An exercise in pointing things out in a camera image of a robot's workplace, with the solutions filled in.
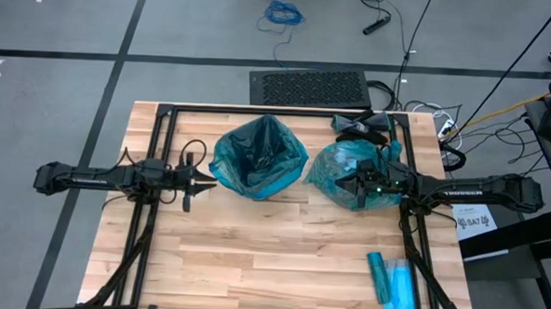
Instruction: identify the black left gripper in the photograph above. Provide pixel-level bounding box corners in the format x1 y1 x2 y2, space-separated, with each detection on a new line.
160 164 219 197

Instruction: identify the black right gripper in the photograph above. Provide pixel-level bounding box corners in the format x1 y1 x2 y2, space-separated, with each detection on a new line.
333 157 417 200

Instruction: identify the teal plastic trash bag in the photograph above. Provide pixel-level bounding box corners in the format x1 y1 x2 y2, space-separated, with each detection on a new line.
302 135 406 215
206 111 313 205

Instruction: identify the teal trash bag roll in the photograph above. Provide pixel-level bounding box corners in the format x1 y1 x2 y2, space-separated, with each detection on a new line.
364 250 394 306

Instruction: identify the black perforated computer case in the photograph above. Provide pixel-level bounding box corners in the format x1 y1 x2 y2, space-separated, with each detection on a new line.
247 63 374 111

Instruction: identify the white power strip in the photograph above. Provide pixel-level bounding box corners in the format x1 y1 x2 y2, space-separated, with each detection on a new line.
436 116 457 141

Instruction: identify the white printed paper sign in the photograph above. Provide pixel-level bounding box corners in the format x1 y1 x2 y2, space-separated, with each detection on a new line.
449 201 501 244

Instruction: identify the black power strip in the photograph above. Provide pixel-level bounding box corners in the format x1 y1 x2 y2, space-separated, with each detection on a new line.
361 14 393 38

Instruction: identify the black equipment cart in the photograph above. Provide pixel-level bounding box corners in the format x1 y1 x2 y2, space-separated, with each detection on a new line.
454 95 551 309

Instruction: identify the black thin pole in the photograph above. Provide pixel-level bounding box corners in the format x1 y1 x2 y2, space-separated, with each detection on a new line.
443 0 551 150

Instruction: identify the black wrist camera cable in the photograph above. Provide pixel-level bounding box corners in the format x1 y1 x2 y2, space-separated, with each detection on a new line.
178 137 209 171

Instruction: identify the black cable bundle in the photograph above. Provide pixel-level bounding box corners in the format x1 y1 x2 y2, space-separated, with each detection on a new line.
364 77 401 113

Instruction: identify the black metal table frame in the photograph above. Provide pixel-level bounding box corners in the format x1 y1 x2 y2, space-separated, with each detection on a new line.
77 97 484 309

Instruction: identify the black hanging cable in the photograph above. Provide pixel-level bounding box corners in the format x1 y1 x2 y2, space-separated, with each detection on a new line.
392 0 436 111

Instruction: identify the yellow cable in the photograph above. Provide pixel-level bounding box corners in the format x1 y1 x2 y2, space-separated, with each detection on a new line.
443 73 551 145

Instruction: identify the blue coiled cable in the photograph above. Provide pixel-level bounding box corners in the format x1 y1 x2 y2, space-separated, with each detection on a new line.
226 0 306 69

